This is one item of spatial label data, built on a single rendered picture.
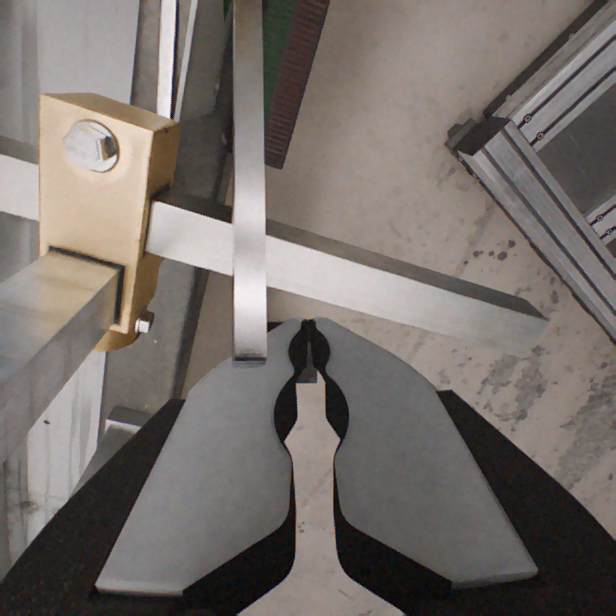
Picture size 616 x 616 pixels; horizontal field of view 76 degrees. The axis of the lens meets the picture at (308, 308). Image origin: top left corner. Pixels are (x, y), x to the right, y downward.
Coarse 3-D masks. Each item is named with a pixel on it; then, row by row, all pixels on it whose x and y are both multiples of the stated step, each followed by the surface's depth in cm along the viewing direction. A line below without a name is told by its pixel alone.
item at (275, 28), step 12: (276, 0) 27; (288, 0) 27; (276, 12) 27; (288, 12) 27; (264, 24) 27; (276, 24) 27; (288, 24) 27; (264, 36) 28; (276, 36) 28; (264, 48) 28; (276, 48) 28; (264, 60) 28; (276, 60) 28; (264, 72) 29; (276, 72) 29; (264, 84) 29; (264, 96) 30; (264, 108) 30; (264, 120) 30
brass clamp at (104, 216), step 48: (48, 96) 17; (96, 96) 20; (48, 144) 18; (144, 144) 18; (48, 192) 19; (96, 192) 19; (144, 192) 19; (48, 240) 20; (96, 240) 20; (144, 240) 21; (144, 288) 24
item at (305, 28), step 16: (304, 0) 27; (320, 0) 27; (304, 16) 27; (320, 16) 27; (304, 32) 28; (288, 48) 28; (304, 48) 28; (288, 64) 29; (304, 64) 29; (288, 80) 29; (304, 80) 29; (288, 96) 30; (272, 112) 30; (288, 112) 30; (272, 128) 31; (288, 128) 31; (272, 144) 31; (272, 160) 32
